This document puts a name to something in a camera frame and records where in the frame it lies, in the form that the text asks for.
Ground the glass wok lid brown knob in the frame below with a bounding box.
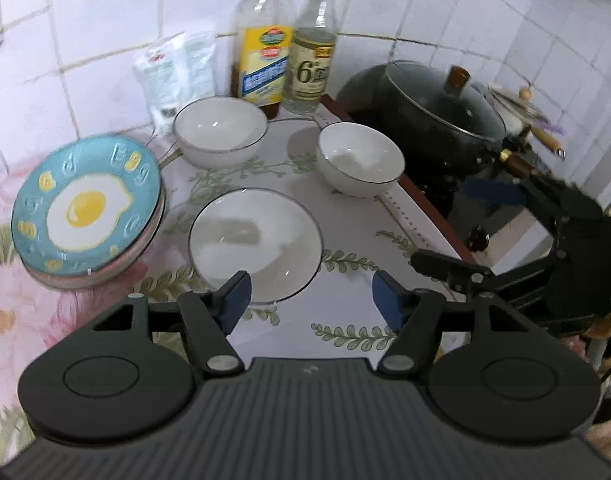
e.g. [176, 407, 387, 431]
[384, 61, 507, 142]

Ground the black gas stove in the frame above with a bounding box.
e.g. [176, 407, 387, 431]
[330, 92, 541, 263]

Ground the clear vinegar bottle yellow cap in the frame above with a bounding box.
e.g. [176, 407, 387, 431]
[281, 0, 340, 115]

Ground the oil bottle with yellow label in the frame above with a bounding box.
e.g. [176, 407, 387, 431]
[230, 0, 295, 121]

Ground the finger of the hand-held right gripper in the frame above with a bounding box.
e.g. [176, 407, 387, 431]
[460, 171, 603, 222]
[410, 248, 559, 297]

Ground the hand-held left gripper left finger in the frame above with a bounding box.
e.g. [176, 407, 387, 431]
[89, 270, 252, 379]

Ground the teal fried egg plate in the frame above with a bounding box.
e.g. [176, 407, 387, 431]
[11, 135, 163, 277]

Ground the person's right hand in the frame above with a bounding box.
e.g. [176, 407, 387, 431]
[560, 317, 611, 361]

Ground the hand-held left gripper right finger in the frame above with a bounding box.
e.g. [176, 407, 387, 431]
[372, 270, 534, 377]

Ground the floral tablecloth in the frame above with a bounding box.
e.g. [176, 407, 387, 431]
[0, 110, 481, 466]

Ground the white plate with sun print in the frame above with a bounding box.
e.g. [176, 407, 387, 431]
[25, 240, 153, 292]

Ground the wooden utensil handle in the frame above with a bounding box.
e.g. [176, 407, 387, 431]
[528, 125, 567, 159]

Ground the white plastic seasoning bag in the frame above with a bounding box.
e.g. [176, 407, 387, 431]
[132, 30, 217, 136]

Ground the white bowl with dark rim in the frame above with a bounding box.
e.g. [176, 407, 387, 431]
[188, 187, 324, 306]
[172, 96, 270, 169]
[316, 122, 405, 199]

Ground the black wok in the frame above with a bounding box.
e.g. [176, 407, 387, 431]
[335, 62, 539, 177]

